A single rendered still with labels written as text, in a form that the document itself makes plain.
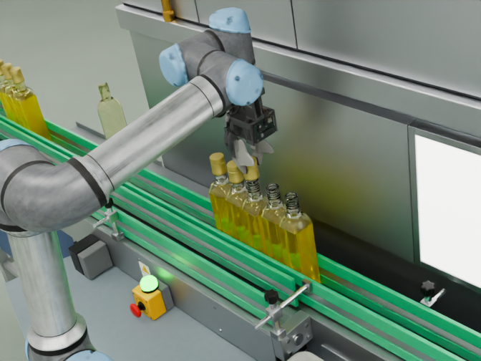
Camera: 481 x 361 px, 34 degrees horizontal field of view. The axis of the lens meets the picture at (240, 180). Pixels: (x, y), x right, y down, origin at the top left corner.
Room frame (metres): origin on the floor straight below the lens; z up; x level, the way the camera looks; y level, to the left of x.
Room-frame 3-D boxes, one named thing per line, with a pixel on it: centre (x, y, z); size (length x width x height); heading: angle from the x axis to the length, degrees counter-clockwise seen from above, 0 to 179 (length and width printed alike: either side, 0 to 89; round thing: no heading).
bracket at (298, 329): (1.24, -0.05, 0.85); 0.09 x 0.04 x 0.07; 128
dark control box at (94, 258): (1.75, 0.45, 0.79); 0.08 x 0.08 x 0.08; 38
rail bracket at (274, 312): (1.22, -0.04, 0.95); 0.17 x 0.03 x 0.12; 128
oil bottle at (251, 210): (1.44, -0.03, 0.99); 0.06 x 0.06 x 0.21; 37
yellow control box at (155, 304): (1.53, 0.28, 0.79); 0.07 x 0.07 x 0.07; 38
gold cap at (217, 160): (1.54, 0.04, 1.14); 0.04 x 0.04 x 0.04
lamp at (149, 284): (1.53, 0.28, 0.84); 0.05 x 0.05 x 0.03
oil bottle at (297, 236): (1.35, -0.10, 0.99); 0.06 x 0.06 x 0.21; 37
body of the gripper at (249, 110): (1.42, -0.04, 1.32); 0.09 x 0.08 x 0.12; 37
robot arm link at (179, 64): (1.36, 0.04, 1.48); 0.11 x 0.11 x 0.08; 32
